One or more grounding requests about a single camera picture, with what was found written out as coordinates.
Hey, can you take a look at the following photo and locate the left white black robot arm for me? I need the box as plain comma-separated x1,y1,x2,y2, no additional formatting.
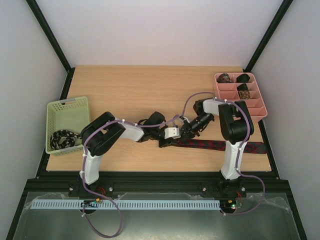
79,111,179,185

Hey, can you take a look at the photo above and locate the black rolled tie back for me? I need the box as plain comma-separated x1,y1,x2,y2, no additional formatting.
236,73,251,83

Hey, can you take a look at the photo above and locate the purple cable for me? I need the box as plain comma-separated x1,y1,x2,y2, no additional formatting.
81,114,180,238
182,91,266,217

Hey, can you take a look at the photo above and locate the black rolled tie middle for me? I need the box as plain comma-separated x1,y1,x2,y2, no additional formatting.
237,83,249,91

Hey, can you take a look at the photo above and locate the black white patterned tie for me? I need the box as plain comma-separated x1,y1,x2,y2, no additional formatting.
49,129,82,150

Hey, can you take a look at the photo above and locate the pink divided organizer tray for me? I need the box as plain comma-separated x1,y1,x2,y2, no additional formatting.
214,72,268,123

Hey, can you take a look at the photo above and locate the brown patterned rolled tie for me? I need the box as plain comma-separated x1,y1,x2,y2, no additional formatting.
238,90,251,100

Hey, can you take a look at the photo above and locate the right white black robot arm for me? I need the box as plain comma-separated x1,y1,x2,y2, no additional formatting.
180,98,254,196

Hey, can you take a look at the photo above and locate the light blue cable duct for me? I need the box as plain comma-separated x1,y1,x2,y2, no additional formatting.
30,199,221,211

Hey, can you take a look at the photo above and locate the black frame post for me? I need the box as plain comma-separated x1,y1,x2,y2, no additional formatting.
24,0,73,73
243,0,293,73

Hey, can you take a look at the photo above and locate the left black frame post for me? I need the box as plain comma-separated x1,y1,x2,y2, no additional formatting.
24,0,73,73

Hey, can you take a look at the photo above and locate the black rolled tie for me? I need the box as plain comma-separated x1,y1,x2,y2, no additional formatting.
236,73,251,83
237,83,249,91

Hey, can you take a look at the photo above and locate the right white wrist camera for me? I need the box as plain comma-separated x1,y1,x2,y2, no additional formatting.
179,115,190,123

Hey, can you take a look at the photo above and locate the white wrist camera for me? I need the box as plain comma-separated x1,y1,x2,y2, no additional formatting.
164,127,181,139
179,115,190,123

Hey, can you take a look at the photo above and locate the right black frame post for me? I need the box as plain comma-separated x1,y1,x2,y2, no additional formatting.
243,0,293,73

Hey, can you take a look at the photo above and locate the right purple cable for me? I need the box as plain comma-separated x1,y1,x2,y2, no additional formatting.
182,91,266,217

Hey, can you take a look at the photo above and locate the dark floral rolled tie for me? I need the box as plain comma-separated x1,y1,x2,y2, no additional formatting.
216,73,232,84

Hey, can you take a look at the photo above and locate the green plastic basket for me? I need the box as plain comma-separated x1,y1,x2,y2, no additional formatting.
45,96,91,157

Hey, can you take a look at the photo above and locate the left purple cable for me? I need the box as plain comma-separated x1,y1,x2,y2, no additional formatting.
81,114,180,238

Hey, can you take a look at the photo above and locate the black aluminium frame rail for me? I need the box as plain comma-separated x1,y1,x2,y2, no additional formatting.
22,172,293,199

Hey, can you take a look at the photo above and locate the red navy striped tie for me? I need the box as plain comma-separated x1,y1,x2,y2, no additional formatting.
176,139,268,154

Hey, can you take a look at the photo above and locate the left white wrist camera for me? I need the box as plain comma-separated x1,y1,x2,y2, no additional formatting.
164,127,181,139

